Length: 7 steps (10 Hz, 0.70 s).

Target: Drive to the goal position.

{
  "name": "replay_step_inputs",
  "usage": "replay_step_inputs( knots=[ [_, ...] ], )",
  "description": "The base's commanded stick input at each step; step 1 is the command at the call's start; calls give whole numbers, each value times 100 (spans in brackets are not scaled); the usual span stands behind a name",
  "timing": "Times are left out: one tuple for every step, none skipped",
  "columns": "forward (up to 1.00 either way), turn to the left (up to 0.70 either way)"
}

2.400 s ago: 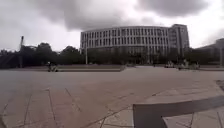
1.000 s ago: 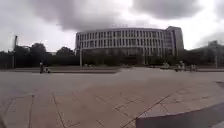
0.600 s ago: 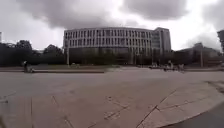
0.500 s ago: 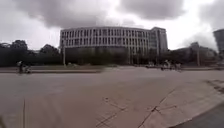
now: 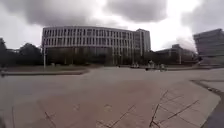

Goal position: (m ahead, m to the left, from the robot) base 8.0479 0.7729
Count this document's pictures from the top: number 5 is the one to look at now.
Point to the large curved grey building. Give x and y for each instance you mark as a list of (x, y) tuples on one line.
[(96, 41)]

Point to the grey stone slab pavement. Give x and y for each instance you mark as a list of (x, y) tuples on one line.
[(100, 96)]

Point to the group of people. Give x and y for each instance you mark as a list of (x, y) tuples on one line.
[(154, 66)]

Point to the low grey building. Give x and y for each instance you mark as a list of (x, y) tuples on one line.
[(176, 53)]

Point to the grey kerb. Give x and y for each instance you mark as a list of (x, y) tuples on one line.
[(46, 72)]

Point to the pale pole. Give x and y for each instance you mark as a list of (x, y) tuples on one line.
[(44, 57)]

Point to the grass lawn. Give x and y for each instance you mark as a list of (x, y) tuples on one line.
[(43, 69)]

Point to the grey glass building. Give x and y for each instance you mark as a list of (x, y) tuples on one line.
[(210, 45)]

